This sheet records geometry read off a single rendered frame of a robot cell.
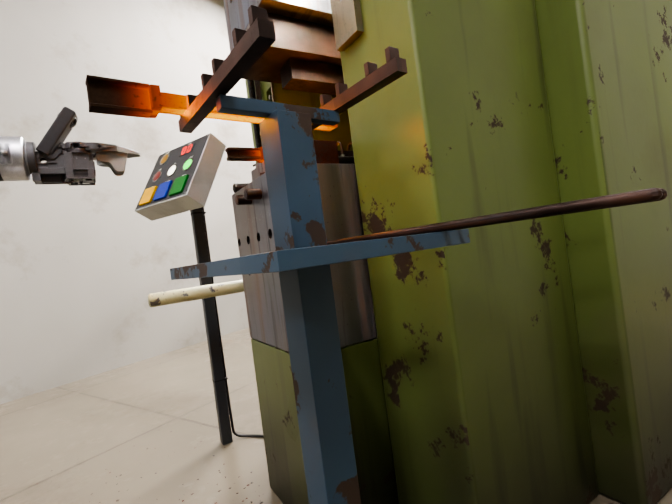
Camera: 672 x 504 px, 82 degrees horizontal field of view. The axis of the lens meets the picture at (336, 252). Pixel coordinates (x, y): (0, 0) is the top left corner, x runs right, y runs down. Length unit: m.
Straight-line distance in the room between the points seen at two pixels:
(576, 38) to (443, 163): 0.50
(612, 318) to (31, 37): 3.90
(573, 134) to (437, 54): 0.42
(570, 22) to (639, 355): 0.81
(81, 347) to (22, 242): 0.86
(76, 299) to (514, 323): 3.13
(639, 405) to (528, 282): 0.40
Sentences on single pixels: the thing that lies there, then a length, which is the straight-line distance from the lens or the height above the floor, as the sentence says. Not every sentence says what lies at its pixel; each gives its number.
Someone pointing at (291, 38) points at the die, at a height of 1.30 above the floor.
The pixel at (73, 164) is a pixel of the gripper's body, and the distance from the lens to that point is 1.02.
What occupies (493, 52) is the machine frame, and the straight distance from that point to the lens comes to 1.04.
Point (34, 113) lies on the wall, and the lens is 3.72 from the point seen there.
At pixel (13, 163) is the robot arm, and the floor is 0.96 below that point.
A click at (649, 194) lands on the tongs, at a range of 0.44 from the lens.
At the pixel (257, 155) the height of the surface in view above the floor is 0.99.
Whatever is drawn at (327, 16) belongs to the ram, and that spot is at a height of 1.36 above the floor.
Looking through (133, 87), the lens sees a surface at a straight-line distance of 0.70.
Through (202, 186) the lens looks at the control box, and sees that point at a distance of 1.48.
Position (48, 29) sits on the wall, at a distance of 4.05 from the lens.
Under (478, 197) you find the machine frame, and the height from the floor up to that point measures 0.77.
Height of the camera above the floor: 0.70
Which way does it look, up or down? level
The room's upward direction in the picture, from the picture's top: 7 degrees counter-clockwise
